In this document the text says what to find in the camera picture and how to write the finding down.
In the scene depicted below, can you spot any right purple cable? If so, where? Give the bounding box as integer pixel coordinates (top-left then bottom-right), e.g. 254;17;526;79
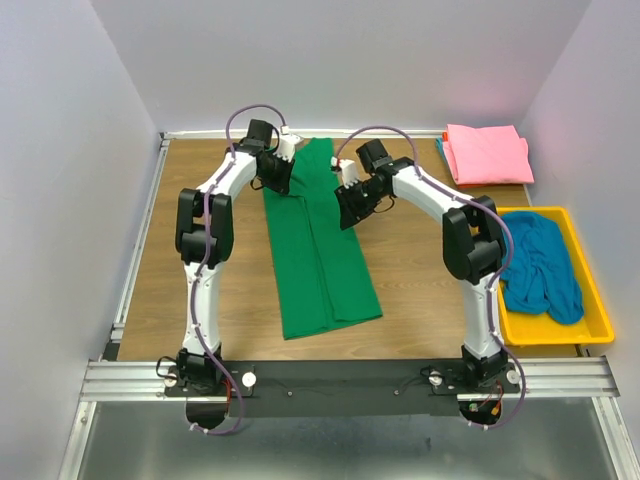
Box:
329;125;527;431

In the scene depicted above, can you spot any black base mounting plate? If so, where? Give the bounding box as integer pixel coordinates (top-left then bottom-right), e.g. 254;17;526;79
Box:
156;353;520;430

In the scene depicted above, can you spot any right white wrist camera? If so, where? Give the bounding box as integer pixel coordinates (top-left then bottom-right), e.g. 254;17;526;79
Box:
331;157;360;189

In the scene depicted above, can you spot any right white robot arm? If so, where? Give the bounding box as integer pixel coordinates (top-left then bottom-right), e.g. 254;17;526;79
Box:
330;139;508;392

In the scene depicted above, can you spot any aluminium frame rail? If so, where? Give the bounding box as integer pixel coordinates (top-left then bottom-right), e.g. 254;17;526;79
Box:
62;139;639;479

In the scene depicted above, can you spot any yellow plastic bin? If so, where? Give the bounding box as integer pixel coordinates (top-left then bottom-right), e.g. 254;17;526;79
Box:
497;207;614;347

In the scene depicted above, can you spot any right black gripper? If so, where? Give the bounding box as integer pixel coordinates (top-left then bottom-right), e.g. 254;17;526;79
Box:
332;179;386;231

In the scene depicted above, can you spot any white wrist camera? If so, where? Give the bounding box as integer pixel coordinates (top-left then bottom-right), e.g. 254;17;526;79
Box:
331;157;360;189
274;125;303;163

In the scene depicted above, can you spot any purple cable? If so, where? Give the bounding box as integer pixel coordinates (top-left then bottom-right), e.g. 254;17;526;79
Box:
187;103;294;436
329;125;527;431

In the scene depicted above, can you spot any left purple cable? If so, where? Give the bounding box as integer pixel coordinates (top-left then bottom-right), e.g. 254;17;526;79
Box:
187;103;294;436

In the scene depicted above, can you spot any pink folded t shirt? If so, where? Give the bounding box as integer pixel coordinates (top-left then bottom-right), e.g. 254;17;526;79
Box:
443;124;534;186

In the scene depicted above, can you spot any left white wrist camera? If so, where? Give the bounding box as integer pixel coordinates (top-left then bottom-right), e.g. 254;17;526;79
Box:
274;125;303;163

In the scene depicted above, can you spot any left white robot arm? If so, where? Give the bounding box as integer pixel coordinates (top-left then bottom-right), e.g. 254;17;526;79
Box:
175;119;301;395

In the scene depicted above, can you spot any blue crumpled t shirt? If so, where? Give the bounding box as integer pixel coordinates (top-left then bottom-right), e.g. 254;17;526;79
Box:
501;211;584;326

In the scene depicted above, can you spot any green t shirt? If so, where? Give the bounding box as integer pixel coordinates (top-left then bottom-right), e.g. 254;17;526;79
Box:
263;138;383;340

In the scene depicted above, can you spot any teal folded t shirt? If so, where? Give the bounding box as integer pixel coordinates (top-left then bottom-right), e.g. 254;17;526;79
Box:
435;137;451;173

